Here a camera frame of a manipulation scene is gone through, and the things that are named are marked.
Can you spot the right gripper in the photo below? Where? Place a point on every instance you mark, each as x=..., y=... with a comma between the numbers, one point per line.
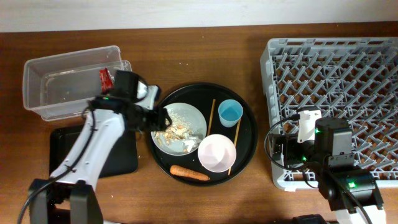
x=290, y=141

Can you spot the red snack wrapper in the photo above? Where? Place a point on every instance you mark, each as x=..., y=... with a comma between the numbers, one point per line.
x=106, y=80

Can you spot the light blue cup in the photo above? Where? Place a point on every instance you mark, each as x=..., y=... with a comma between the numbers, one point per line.
x=230, y=112

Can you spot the grey plate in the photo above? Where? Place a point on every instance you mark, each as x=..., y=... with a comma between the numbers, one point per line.
x=198, y=126

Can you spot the white tissue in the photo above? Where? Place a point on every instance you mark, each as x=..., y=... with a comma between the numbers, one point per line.
x=191, y=143

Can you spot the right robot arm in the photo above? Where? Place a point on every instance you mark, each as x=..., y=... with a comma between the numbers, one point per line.
x=352, y=192

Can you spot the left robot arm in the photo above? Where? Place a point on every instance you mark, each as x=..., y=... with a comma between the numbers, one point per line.
x=68, y=195

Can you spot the grey dishwasher rack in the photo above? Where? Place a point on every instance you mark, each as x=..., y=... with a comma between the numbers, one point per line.
x=349, y=78

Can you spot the pile of rice grains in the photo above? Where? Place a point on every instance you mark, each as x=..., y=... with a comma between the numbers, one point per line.
x=179, y=122

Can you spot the clear plastic bin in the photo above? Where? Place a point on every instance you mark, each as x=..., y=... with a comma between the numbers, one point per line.
x=59, y=86

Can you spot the pile of peanut shells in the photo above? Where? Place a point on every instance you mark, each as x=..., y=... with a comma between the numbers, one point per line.
x=172, y=133

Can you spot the black rectangular bin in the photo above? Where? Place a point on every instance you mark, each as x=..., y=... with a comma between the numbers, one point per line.
x=122, y=159

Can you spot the orange carrot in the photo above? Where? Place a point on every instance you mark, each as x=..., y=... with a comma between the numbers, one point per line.
x=184, y=172

